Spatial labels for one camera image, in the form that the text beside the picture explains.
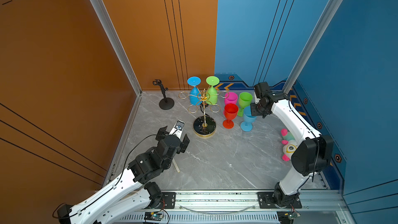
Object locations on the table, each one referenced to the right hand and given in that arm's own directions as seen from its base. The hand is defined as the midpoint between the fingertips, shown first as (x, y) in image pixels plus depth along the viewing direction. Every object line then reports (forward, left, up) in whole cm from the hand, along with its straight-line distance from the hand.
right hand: (257, 111), depth 87 cm
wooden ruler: (-23, +47, -16) cm, 54 cm away
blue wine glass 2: (0, +34, +12) cm, 36 cm away
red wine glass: (+5, +13, -6) cm, 16 cm away
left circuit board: (-48, +53, -18) cm, 74 cm away
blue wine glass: (-1, +3, -13) cm, 14 cm away
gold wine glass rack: (-1, +30, -13) cm, 33 cm away
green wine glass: (+9, +25, +3) cm, 27 cm away
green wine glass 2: (+10, +5, -2) cm, 11 cm away
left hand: (-17, +43, +7) cm, 46 cm away
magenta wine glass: (+14, +13, -3) cm, 19 cm away
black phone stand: (+18, +57, -13) cm, 61 cm away
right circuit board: (-47, -8, -18) cm, 51 cm away
